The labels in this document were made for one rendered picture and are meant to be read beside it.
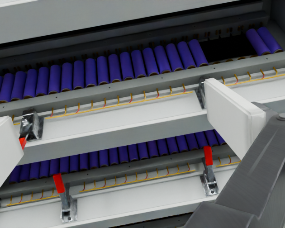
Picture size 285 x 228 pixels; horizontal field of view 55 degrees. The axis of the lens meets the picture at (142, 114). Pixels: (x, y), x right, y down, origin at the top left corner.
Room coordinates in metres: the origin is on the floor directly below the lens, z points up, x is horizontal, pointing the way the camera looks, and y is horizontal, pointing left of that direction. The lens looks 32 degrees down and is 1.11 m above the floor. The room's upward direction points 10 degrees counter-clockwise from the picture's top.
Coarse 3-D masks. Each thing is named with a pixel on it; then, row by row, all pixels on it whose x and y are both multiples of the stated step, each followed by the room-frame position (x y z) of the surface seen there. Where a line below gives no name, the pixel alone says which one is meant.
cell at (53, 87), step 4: (52, 68) 0.45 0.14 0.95; (56, 68) 0.45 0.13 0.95; (60, 68) 0.46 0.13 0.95; (52, 72) 0.44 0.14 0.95; (56, 72) 0.44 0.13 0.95; (60, 72) 0.45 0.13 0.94; (52, 76) 0.43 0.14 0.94; (56, 76) 0.44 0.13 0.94; (60, 76) 0.44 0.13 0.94; (52, 80) 0.43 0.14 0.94; (56, 80) 0.43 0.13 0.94; (60, 80) 0.44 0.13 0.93; (52, 84) 0.42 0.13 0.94; (56, 84) 0.42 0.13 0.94; (60, 84) 0.43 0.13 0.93; (48, 88) 0.41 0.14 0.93; (52, 88) 0.41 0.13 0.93; (56, 88) 0.41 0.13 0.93; (48, 92) 0.41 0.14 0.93
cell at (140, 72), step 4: (132, 52) 0.46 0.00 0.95; (136, 52) 0.46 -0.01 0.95; (140, 52) 0.46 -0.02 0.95; (132, 56) 0.46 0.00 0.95; (136, 56) 0.45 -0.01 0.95; (140, 56) 0.45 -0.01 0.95; (132, 60) 0.45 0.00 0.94; (136, 60) 0.44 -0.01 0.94; (140, 60) 0.44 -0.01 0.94; (136, 64) 0.43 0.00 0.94; (140, 64) 0.43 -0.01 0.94; (136, 68) 0.42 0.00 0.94; (140, 68) 0.42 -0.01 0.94; (144, 68) 0.42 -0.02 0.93; (136, 72) 0.41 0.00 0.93; (140, 72) 0.41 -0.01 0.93; (144, 72) 0.41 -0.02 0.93; (136, 76) 0.41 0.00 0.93
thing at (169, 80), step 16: (224, 64) 0.39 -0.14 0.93; (240, 64) 0.38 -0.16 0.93; (256, 64) 0.38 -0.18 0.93; (272, 64) 0.38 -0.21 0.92; (128, 80) 0.39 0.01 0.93; (144, 80) 0.39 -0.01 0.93; (160, 80) 0.38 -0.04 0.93; (176, 80) 0.38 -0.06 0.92; (192, 80) 0.38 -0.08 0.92; (256, 80) 0.37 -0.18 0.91; (48, 96) 0.39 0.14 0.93; (64, 96) 0.38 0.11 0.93; (80, 96) 0.38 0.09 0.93; (96, 96) 0.38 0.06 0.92; (112, 96) 0.38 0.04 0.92; (144, 96) 0.37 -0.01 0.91; (0, 112) 0.37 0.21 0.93; (16, 112) 0.38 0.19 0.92; (80, 112) 0.36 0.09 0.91
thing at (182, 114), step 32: (96, 32) 0.50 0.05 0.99; (128, 32) 0.50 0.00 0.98; (160, 96) 0.38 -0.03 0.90; (192, 96) 0.37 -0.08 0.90; (256, 96) 0.35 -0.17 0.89; (64, 128) 0.35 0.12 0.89; (96, 128) 0.34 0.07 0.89; (128, 128) 0.33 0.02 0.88; (160, 128) 0.34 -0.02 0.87; (192, 128) 0.34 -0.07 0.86; (32, 160) 0.34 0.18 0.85
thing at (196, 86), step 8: (264, 72) 0.38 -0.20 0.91; (272, 72) 0.38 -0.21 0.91; (280, 72) 0.38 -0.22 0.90; (224, 80) 0.38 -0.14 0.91; (232, 80) 0.38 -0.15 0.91; (240, 80) 0.38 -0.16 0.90; (176, 88) 0.38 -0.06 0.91; (192, 88) 0.38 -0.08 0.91; (128, 96) 0.38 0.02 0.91; (136, 96) 0.38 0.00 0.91; (152, 96) 0.38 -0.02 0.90; (88, 104) 0.38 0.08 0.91; (96, 104) 0.38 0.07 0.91; (48, 112) 0.38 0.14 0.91; (56, 112) 0.38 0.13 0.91; (64, 112) 0.38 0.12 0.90; (16, 120) 0.38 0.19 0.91
